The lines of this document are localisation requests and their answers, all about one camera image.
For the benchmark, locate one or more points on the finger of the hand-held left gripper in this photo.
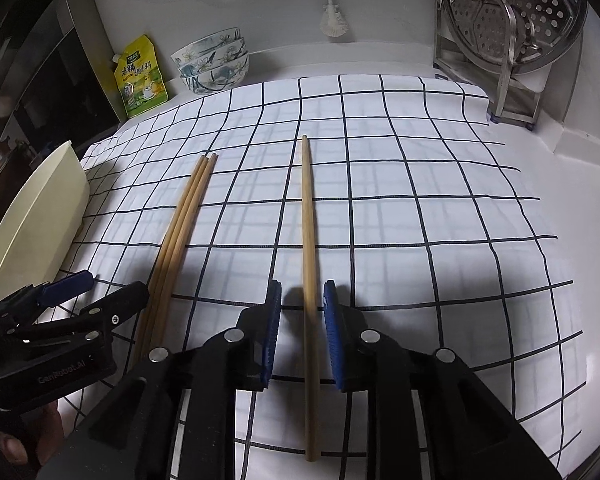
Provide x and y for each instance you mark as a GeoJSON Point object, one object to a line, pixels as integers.
{"type": "Point", "coordinates": [65, 286]}
{"type": "Point", "coordinates": [115, 306]}

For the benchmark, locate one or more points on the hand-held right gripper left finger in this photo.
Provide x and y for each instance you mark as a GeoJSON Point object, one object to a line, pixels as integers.
{"type": "Point", "coordinates": [272, 340]}

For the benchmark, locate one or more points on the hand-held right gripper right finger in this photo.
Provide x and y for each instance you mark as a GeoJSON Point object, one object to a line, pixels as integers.
{"type": "Point", "coordinates": [332, 340]}

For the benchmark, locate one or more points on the cream plastic chopstick container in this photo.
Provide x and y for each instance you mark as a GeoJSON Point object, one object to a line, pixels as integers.
{"type": "Point", "coordinates": [35, 220]}

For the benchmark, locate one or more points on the long bamboo chopstick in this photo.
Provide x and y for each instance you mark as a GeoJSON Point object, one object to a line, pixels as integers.
{"type": "Point", "coordinates": [176, 220]}
{"type": "Point", "coordinates": [183, 220]}
{"type": "Point", "coordinates": [308, 235]}
{"type": "Point", "coordinates": [190, 220]}

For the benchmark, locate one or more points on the person's left hand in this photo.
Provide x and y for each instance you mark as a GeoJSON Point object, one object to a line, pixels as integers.
{"type": "Point", "coordinates": [10, 445]}

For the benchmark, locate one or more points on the white black checkered cloth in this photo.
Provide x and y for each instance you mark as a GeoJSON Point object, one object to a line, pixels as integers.
{"type": "Point", "coordinates": [380, 210]}

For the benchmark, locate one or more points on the black glass appliance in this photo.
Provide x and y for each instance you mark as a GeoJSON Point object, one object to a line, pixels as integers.
{"type": "Point", "coordinates": [45, 85]}

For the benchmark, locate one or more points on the yellow green seasoning pouch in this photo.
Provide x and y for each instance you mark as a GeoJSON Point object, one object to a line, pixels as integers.
{"type": "Point", "coordinates": [140, 80]}

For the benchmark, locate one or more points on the floral ceramic bowl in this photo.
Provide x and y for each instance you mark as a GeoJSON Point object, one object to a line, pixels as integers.
{"type": "Point", "coordinates": [205, 47]}
{"type": "Point", "coordinates": [192, 68]}
{"type": "Point", "coordinates": [215, 80]}

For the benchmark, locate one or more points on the steel plate rack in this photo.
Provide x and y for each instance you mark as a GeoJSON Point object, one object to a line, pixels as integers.
{"type": "Point", "coordinates": [510, 105]}

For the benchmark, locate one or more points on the perforated steel steamer plate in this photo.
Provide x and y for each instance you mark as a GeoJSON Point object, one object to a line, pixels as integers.
{"type": "Point", "coordinates": [530, 5]}

